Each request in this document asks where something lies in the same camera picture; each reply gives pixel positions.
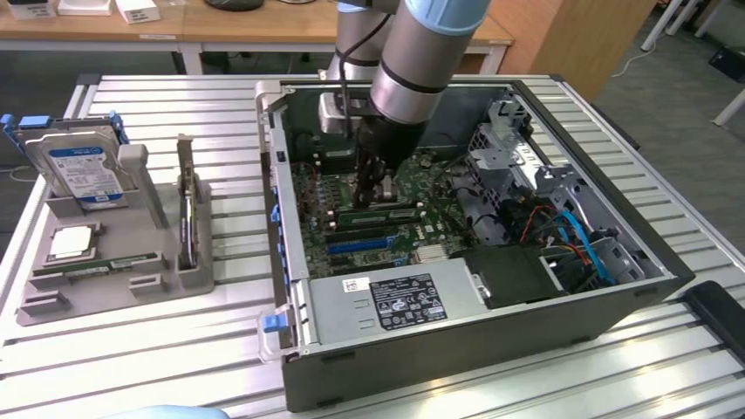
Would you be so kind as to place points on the black table corner block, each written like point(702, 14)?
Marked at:
point(718, 314)

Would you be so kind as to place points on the blue case latch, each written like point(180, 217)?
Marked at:
point(272, 324)

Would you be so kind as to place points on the green motherboard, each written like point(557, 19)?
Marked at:
point(430, 218)

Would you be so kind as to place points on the green loose RAM stick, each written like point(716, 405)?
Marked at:
point(93, 265)

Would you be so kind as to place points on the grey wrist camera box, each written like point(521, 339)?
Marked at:
point(335, 111)

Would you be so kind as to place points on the wooden cabinet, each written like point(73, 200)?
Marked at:
point(570, 43)

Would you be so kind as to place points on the hard disk blue caddy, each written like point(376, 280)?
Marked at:
point(57, 124)

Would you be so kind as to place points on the grey parts rack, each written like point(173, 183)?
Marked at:
point(140, 262)

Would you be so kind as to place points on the hard disk blue label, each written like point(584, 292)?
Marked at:
point(79, 170)

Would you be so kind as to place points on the grey power supply unit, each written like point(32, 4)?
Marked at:
point(384, 305)

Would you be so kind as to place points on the pale blue rounded object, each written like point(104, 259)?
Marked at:
point(163, 412)

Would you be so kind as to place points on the white box black print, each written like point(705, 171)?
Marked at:
point(136, 11)

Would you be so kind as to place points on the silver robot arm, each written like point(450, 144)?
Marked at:
point(407, 52)

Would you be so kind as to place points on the graphics card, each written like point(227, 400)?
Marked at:
point(187, 205)

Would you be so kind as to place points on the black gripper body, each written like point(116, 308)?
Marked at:
point(391, 139)

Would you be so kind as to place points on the blue expansion slot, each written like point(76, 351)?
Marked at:
point(357, 245)

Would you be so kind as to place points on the silver CPU chip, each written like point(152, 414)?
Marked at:
point(71, 242)

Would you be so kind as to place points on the metal disk bay cage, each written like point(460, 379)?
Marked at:
point(506, 148)

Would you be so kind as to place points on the wooden desk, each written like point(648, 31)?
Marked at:
point(175, 26)

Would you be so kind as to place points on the green installed RAM stick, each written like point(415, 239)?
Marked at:
point(372, 214)

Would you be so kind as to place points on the black open PC case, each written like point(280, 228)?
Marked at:
point(465, 358)

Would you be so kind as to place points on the black box on floor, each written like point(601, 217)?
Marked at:
point(728, 63)

